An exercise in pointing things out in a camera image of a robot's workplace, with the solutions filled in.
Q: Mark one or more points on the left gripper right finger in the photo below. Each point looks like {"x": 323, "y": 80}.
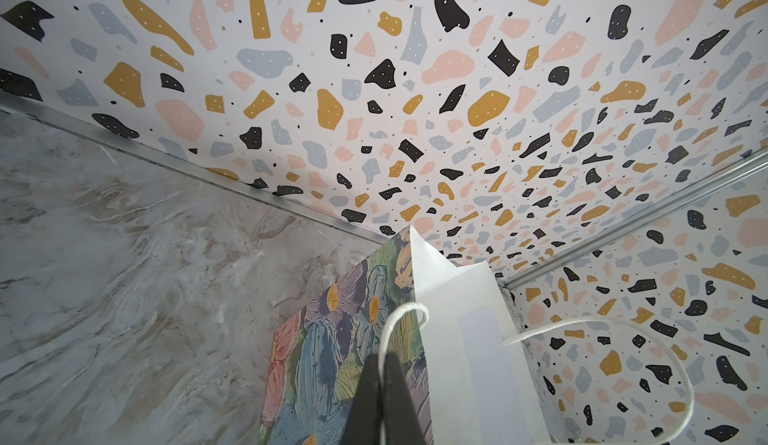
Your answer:
{"x": 399, "y": 422}

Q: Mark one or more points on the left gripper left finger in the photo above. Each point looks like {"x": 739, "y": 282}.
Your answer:
{"x": 364, "y": 422}

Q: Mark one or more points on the floral paper bag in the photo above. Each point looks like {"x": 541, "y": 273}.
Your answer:
{"x": 462, "y": 356}

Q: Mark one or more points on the right corner aluminium post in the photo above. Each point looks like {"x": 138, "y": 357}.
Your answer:
{"x": 738, "y": 171}

